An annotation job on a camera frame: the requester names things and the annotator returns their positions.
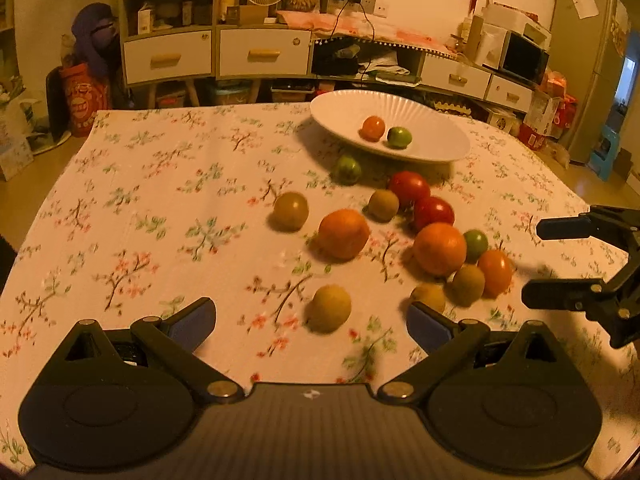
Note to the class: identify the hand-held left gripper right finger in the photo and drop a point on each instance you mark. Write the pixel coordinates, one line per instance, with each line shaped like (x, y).
(425, 325)

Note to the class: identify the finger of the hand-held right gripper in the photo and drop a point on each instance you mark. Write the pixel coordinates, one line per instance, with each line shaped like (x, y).
(562, 227)
(560, 294)

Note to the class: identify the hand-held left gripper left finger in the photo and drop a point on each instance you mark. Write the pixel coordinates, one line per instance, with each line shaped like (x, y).
(192, 320)

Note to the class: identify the small orange tomato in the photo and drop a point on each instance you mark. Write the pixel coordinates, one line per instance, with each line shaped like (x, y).
(496, 272)

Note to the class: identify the large orange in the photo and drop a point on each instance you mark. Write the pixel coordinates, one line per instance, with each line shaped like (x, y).
(343, 234)
(439, 249)

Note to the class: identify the small green lime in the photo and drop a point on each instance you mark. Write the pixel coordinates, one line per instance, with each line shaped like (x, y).
(399, 137)
(477, 242)

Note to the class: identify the white ribbed plate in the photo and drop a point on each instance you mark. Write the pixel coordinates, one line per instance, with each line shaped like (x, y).
(340, 115)

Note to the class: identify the blue stool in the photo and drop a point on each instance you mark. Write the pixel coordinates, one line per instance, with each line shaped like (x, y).
(605, 152)

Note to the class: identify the red tomato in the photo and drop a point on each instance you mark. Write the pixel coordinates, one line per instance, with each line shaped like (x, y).
(434, 212)
(407, 186)

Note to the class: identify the floral tablecloth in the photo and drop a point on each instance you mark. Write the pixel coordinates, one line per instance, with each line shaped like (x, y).
(150, 185)

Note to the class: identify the refrigerator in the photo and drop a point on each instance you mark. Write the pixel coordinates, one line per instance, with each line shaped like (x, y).
(585, 85)

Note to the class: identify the microwave oven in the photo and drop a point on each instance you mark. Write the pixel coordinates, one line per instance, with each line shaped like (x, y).
(522, 57)

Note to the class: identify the long low cabinet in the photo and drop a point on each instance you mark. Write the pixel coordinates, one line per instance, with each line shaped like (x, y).
(455, 79)

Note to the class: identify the small orange tangerine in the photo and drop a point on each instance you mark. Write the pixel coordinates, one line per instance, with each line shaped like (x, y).
(373, 128)

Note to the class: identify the paper note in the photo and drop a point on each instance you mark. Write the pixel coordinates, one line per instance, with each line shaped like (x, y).
(584, 0)

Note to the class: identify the orange printed bag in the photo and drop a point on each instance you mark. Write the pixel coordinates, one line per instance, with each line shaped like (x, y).
(85, 100)

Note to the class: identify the black chair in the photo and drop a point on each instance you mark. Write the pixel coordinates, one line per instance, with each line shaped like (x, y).
(54, 105)

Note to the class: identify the tall wooden shelf cabinet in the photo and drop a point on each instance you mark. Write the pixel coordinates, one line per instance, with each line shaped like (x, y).
(167, 55)

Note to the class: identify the low wooden drawer cabinet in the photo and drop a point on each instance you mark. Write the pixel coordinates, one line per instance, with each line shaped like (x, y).
(265, 52)

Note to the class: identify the purple plush toy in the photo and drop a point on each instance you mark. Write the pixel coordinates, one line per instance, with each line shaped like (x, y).
(97, 35)

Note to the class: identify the pink cloth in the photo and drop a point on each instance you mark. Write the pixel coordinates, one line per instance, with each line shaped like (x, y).
(320, 22)

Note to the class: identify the white wall outlet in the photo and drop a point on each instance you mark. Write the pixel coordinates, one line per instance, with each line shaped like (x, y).
(368, 4)
(382, 9)

